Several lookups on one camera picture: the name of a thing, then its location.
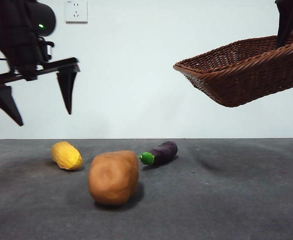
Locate brown wicker basket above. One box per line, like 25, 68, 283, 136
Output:
172, 31, 293, 109

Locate yellow corn cob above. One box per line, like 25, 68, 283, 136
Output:
50, 141, 83, 171

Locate brown potato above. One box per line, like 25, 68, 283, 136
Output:
87, 149, 140, 207

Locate purple eggplant with green cap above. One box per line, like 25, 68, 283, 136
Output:
138, 141, 179, 167

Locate white wall socket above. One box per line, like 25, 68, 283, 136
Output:
65, 0, 89, 25

